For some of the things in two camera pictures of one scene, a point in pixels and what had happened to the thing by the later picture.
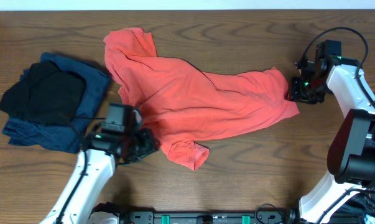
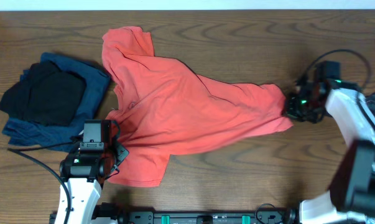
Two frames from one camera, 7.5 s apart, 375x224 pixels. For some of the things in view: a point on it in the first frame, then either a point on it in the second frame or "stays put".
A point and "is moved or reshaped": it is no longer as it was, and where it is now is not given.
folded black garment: x=45 y=94 stays put
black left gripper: x=149 y=144 → x=122 y=152
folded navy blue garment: x=66 y=138 stays put
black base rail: x=266 y=214 stays put
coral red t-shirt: x=183 y=104 is moved or reshaped
